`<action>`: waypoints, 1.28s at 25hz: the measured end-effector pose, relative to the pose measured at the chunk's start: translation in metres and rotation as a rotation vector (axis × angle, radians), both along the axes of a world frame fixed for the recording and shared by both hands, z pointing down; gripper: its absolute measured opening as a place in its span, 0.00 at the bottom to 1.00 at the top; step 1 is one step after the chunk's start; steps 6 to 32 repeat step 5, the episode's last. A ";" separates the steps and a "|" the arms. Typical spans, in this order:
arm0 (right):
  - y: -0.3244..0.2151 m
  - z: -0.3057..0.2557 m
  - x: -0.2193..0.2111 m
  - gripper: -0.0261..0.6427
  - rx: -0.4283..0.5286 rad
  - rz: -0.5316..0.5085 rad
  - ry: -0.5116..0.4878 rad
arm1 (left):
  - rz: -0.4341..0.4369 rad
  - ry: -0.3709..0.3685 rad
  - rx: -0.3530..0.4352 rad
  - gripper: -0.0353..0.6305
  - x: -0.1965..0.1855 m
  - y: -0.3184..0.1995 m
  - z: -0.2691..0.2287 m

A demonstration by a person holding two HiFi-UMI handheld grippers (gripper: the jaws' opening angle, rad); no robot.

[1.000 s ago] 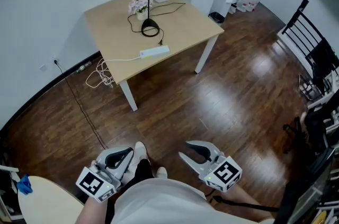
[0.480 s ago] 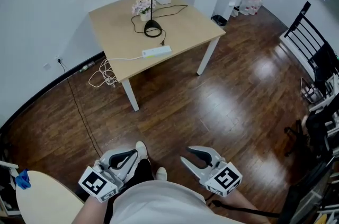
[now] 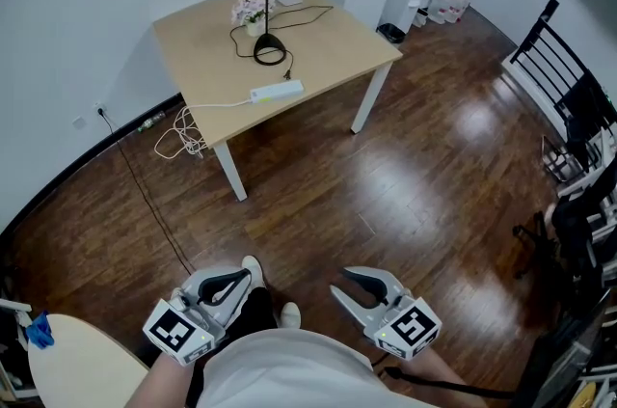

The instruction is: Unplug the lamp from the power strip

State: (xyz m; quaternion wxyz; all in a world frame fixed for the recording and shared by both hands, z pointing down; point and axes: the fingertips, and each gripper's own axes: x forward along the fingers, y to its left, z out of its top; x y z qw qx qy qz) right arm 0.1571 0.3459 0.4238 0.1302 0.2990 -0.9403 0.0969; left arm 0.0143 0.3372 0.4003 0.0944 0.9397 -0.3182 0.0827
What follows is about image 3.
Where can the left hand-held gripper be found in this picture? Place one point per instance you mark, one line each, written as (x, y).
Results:
(193, 324)

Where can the white wall socket with plug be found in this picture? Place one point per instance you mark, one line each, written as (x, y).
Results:
(100, 108)

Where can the pink flowers in white pot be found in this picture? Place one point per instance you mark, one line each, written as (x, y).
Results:
(250, 10)

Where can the person's white shirt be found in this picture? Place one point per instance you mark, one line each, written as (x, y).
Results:
(299, 372)

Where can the person's right forearm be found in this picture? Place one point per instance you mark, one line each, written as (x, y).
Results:
(446, 370)

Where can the light wooden table white legs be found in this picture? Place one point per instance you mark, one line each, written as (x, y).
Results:
(332, 54)

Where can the small white bin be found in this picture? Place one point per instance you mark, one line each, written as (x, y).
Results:
(421, 18)

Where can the white wall plate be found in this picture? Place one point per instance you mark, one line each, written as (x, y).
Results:
(79, 122)

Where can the blue glove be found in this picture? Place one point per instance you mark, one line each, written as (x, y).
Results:
(41, 331)

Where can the black floor tray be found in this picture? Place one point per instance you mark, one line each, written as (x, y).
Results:
(391, 33)

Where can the person's white shoe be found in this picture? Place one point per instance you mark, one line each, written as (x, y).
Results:
(253, 270)
(290, 315)

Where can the grey and black desk lamp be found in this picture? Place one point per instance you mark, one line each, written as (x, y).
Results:
(268, 42)

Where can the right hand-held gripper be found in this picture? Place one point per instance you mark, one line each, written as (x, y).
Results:
(410, 329)

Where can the black office chair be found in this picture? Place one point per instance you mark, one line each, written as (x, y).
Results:
(569, 227)

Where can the person's black trousers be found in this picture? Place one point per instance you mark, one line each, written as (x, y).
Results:
(255, 312)

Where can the pack of water bottles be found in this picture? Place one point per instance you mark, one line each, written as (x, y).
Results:
(450, 5)

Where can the round light wooden table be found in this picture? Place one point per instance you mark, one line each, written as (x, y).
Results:
(82, 367)

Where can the white power strip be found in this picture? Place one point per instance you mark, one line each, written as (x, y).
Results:
(277, 91)

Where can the green plastic bottle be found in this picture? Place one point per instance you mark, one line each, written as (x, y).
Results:
(150, 121)

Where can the black hanging clothes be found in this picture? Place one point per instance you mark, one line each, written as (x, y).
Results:
(585, 121)

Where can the person's left forearm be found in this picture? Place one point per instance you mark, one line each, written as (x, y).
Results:
(159, 382)

